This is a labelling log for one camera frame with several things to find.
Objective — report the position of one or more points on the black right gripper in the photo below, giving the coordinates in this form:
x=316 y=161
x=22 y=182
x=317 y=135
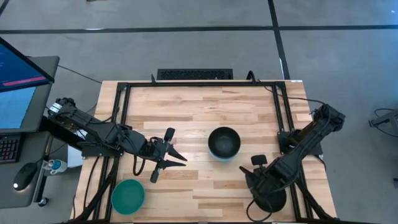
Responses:
x=264 y=180

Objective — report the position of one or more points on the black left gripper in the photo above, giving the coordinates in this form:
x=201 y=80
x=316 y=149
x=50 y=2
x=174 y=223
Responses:
x=157 y=149

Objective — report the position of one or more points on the black bowl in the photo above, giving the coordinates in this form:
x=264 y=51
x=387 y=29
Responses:
x=278 y=202
x=224 y=141

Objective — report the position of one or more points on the teal bowl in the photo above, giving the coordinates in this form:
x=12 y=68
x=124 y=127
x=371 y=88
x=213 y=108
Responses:
x=128 y=197

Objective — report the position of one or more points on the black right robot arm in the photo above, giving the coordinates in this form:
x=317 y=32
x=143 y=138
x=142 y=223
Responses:
x=311 y=137

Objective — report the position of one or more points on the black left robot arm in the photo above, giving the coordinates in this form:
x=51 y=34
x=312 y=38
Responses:
x=93 y=124

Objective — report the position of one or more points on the black keyboard at table top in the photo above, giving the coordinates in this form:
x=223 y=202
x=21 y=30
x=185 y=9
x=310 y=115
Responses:
x=194 y=74

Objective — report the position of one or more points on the white box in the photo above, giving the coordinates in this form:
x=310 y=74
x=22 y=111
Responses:
x=74 y=158

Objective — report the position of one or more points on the white bottle blue cap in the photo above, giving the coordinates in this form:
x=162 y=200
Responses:
x=57 y=165

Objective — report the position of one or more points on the black caster wheel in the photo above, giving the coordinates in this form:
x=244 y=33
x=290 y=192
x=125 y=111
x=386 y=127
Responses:
x=43 y=202

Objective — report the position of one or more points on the black computer mouse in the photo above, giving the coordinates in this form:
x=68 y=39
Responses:
x=25 y=175

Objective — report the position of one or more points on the grey keyboard tray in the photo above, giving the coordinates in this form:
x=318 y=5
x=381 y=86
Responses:
x=18 y=199

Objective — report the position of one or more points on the computer monitor blue screen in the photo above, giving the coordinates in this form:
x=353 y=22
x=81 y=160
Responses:
x=18 y=68

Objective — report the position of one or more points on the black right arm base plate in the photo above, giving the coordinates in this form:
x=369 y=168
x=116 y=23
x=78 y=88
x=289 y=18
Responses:
x=284 y=141

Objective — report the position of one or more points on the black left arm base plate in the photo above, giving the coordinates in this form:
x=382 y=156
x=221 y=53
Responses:
x=99 y=152

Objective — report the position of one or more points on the black aluminium table frame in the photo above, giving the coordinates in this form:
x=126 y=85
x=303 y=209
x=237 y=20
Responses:
x=202 y=84

